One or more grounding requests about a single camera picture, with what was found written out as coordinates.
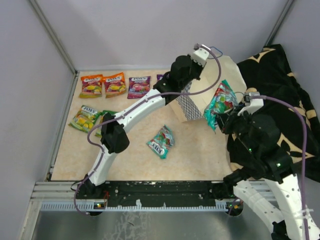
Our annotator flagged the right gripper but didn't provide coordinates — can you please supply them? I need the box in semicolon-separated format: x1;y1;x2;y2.
214;104;259;153

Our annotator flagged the mint candy bag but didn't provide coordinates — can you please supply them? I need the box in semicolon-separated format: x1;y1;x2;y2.
203;79;238;131
146;125;175;159

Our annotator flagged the purple candy bag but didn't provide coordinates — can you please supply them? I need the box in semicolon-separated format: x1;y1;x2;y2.
156;74;164;82
127;76;151;99

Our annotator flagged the blue checkered paper bag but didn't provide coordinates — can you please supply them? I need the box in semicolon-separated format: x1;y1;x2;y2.
169;55;247;123

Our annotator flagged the orange candy bag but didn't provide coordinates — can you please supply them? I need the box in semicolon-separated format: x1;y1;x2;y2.
102;72;127;98
79;74;103;99

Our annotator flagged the green candy bag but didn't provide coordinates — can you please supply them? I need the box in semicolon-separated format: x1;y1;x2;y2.
68;105;101;133
94;109;118;138

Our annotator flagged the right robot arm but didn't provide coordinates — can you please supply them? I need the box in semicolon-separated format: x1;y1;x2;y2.
217;109;320;240

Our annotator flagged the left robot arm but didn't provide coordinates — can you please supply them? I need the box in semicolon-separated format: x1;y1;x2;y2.
74;53;208;199

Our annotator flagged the black floral blanket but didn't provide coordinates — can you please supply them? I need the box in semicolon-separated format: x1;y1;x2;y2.
227;44;320;181

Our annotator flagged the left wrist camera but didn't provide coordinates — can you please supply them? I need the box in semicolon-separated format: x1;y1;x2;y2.
190;43;210;68

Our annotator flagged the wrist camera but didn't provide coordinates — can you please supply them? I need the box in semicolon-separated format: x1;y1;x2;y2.
237;91;264;116
190;43;210;68

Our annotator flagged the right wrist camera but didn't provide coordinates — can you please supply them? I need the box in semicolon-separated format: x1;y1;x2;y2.
237;91;264;116

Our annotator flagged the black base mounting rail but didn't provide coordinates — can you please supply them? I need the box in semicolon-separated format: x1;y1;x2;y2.
74;180;241;217

